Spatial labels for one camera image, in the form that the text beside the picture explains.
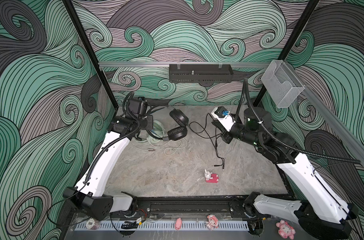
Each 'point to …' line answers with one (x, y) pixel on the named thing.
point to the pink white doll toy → (212, 222)
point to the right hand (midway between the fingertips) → (215, 121)
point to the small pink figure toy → (178, 223)
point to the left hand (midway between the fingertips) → (148, 118)
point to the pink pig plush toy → (285, 230)
